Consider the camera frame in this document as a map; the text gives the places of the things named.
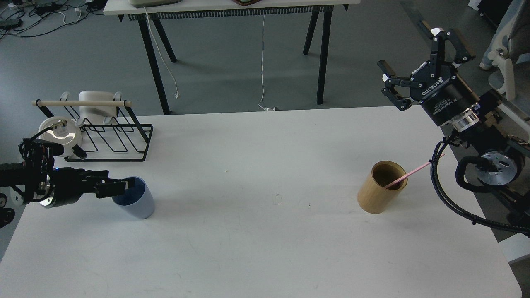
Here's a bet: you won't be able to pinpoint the white hanging cable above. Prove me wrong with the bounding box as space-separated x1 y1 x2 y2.
143 6 181 99
258 14 276 112

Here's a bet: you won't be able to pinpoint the white bowl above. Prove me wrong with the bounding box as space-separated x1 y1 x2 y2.
38 116 85 158

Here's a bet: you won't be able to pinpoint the blue plastic cup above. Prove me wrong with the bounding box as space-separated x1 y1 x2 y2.
112 177 155 219

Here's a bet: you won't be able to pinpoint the pink chopstick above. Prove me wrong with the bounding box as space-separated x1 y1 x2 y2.
384 158 435 189

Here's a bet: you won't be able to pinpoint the black wire dish rack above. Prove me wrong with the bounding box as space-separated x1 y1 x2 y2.
32 92 153 162

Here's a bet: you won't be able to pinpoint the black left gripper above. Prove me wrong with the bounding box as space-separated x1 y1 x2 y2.
39 168 128 208

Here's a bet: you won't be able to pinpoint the floor cables and power strips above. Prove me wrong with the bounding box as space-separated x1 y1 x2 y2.
0 0 108 42

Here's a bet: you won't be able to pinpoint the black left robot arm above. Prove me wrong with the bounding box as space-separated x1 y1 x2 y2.
0 138 135 208

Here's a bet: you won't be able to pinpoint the white background table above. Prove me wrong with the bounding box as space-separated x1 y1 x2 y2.
104 0 360 115

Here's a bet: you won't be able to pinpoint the bamboo cylinder holder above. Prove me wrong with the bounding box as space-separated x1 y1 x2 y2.
357 161 408 214

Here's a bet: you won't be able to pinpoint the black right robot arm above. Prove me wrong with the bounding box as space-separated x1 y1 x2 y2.
377 20 530 236

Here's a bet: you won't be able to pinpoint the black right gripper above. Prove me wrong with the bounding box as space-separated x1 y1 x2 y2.
377 20 483 127

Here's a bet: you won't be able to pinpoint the white cup in rack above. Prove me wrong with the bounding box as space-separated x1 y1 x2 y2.
77 91 117 125

